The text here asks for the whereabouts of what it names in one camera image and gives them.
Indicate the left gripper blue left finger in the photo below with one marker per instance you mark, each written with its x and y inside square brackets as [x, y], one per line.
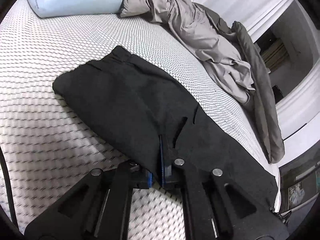
[148, 179]

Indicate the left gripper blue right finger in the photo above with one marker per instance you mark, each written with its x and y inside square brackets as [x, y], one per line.
[166, 163]

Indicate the black pants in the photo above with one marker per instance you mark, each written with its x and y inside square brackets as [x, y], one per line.
[129, 103]

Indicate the white honeycomb mattress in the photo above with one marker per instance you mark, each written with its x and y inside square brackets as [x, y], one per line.
[46, 146]

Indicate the dark shelf with items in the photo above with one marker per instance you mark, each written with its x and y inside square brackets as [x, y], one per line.
[299, 180]

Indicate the grey green duvet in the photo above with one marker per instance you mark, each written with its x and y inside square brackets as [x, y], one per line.
[228, 55]

